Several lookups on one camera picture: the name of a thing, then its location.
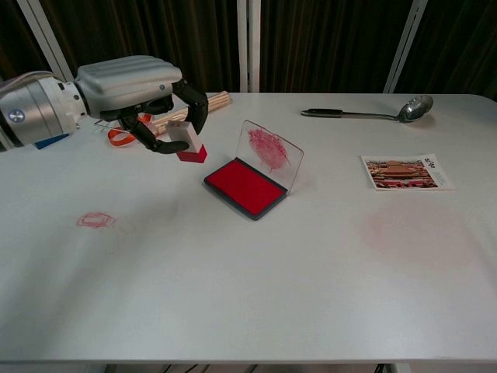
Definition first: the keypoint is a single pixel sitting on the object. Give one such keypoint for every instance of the red ink pad clear lid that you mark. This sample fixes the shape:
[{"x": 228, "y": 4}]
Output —
[{"x": 248, "y": 186}]

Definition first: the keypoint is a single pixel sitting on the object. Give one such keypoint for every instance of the white frame post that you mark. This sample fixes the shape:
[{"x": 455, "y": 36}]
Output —
[
  {"x": 46, "y": 37},
  {"x": 404, "y": 46},
  {"x": 248, "y": 46}
]

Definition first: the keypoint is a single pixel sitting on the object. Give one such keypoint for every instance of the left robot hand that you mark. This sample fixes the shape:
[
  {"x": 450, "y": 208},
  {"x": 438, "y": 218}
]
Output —
[{"x": 124, "y": 83}]

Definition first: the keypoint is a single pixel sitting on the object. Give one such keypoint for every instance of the small clear rectangular frame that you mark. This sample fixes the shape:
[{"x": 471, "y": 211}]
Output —
[{"x": 105, "y": 123}]

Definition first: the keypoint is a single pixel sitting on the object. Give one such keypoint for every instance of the black pleated curtain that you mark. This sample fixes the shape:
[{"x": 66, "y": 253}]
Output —
[{"x": 330, "y": 42}]

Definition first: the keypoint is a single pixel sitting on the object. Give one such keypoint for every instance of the white block with red end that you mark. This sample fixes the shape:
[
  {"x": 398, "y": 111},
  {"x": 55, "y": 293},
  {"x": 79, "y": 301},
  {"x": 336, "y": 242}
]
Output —
[{"x": 190, "y": 145}]

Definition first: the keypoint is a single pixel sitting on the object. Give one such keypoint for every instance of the palace photo postcard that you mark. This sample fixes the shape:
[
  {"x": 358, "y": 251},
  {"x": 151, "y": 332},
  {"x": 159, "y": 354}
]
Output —
[{"x": 407, "y": 173}]

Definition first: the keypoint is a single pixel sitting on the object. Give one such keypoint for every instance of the blue plastic block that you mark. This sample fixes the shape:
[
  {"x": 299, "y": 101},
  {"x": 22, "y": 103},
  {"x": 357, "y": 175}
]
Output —
[{"x": 50, "y": 143}]

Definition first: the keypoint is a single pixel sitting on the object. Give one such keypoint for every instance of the folded wooden fan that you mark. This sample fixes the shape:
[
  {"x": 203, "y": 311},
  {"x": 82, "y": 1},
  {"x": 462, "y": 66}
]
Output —
[{"x": 219, "y": 99}]

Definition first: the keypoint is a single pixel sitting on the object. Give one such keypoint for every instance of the orange ribbon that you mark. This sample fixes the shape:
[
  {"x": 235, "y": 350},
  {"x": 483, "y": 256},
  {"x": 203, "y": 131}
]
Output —
[{"x": 118, "y": 139}]

